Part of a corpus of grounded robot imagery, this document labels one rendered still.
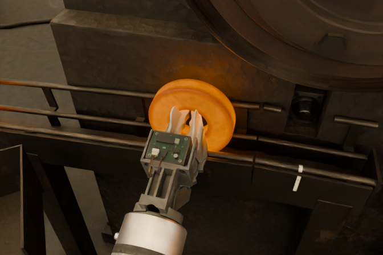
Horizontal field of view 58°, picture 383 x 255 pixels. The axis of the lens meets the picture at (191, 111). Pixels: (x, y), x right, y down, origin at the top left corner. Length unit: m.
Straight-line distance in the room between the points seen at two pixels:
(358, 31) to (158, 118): 0.38
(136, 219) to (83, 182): 1.06
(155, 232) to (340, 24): 0.32
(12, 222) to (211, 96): 0.42
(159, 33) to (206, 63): 0.09
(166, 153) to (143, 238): 0.12
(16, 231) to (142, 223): 0.30
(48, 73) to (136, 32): 1.59
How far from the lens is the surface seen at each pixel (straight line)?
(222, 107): 0.57
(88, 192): 1.49
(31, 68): 2.27
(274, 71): 0.48
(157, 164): 0.49
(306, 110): 0.66
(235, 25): 0.43
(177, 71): 0.63
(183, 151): 0.49
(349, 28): 0.36
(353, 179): 0.63
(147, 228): 0.46
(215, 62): 0.60
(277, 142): 0.66
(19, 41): 2.58
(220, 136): 0.61
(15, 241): 0.70
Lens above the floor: 1.17
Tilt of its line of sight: 42 degrees down
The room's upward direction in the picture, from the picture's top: straight up
